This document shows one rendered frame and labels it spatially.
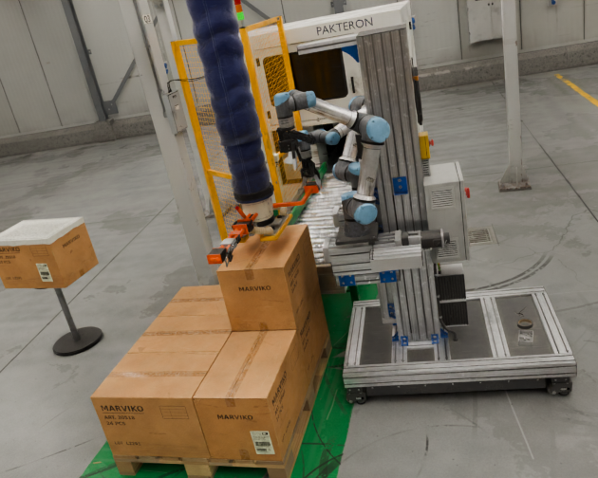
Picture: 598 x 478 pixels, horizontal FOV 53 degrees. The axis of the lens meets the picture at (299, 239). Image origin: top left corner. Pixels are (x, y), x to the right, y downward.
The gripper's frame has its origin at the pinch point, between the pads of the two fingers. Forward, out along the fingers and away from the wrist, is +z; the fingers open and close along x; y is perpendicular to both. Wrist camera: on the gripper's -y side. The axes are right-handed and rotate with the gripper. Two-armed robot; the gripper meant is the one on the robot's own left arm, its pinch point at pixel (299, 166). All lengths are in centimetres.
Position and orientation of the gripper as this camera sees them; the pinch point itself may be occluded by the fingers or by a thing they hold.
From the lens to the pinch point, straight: 288.7
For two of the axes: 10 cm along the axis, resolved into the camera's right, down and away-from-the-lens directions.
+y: -9.7, 1.0, 2.2
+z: 1.8, 9.1, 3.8
